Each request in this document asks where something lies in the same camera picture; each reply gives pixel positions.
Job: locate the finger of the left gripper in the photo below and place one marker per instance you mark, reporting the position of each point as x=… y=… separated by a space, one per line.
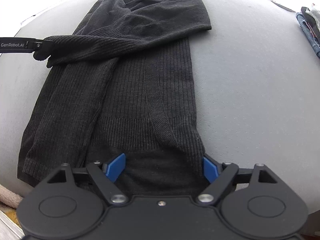
x=42 y=49

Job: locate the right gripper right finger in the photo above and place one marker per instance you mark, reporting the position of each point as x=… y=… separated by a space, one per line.
x=254 y=202

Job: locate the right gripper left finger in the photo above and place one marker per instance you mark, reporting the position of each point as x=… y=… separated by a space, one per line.
x=68 y=203

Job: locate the black knit sweater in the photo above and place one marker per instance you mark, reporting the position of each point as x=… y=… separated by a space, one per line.
x=122 y=83

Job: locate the blue folded jeans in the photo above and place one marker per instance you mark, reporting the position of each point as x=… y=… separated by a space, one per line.
x=308 y=32

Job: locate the grey folded garment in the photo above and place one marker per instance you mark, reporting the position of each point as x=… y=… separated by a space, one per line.
x=316 y=15

